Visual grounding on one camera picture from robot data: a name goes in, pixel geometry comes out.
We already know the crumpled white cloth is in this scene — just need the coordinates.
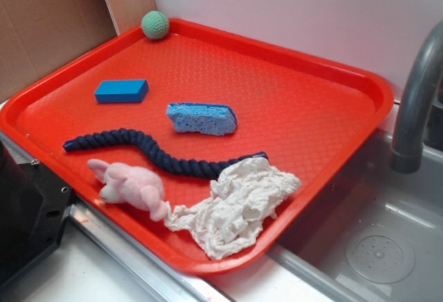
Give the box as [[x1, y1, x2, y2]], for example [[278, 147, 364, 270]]
[[164, 157, 302, 260]]

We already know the blue sponge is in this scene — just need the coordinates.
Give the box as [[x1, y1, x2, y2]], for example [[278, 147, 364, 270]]
[[166, 103, 237, 136]]

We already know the grey plastic sink basin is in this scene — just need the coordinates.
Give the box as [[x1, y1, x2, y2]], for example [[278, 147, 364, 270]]
[[269, 131, 442, 301]]

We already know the brown cardboard panel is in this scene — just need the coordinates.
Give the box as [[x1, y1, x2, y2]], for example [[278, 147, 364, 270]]
[[1, 0, 116, 101]]

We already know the pink plush toy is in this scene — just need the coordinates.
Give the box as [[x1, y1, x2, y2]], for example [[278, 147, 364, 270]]
[[87, 159, 169, 222]]

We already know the green textured ball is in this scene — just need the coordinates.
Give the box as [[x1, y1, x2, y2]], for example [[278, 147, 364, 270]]
[[141, 11, 170, 40]]

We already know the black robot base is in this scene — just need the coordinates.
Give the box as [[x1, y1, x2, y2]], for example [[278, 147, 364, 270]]
[[1, 145, 73, 290]]

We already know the red plastic tray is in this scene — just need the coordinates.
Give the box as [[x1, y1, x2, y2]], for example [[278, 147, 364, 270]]
[[1, 19, 394, 276]]

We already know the grey faucet spout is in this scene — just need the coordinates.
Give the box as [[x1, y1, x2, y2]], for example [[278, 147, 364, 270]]
[[390, 22, 442, 174]]

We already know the dark blue twisted rope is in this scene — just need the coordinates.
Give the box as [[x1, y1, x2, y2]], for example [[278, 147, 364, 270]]
[[62, 127, 269, 179]]

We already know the blue rectangular block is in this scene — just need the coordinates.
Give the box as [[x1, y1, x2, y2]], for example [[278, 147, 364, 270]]
[[94, 79, 150, 103]]

